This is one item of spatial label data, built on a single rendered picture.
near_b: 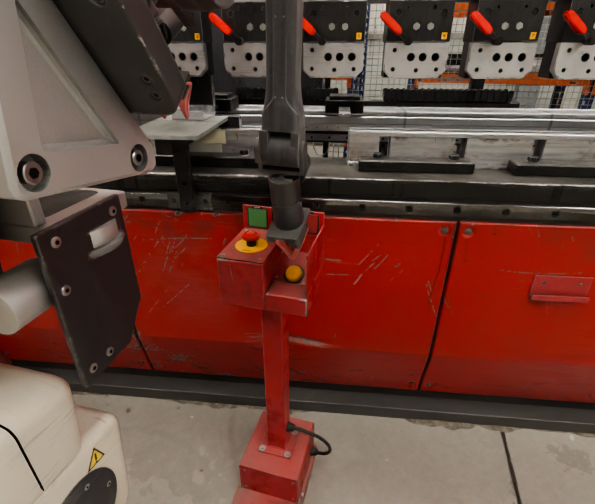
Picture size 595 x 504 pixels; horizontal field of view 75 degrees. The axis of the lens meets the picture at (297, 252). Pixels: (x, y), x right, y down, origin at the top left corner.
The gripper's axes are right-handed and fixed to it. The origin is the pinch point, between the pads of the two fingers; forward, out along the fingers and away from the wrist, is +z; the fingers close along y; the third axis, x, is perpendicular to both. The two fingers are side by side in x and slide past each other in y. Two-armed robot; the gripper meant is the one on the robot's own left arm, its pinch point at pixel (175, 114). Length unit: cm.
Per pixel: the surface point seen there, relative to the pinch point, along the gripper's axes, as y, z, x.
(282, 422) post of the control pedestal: -28, 59, 55
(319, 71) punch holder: -32.9, -0.8, -17.3
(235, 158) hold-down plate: -10.9, 16.2, -3.1
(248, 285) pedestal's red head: -21.4, 15.4, 36.0
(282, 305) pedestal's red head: -29, 18, 39
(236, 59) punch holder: -11.8, -3.1, -18.3
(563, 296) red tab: -102, 41, 19
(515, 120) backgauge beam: -94, 26, -35
